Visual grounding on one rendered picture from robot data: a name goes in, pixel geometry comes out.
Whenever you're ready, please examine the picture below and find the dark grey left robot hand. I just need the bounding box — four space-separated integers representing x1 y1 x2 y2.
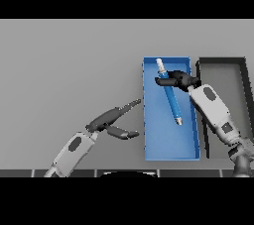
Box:
85 98 142 141

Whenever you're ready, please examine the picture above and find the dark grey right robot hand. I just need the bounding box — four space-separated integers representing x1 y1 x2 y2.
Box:
154 69 201 93

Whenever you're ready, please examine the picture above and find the blue pipe with pale end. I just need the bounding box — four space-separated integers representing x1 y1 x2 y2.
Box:
155 57 184 126

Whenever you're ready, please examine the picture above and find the dark grey bin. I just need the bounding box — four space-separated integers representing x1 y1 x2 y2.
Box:
195 56 254 160

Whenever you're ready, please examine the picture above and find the blue bin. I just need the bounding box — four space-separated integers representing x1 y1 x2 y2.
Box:
142 56 201 162

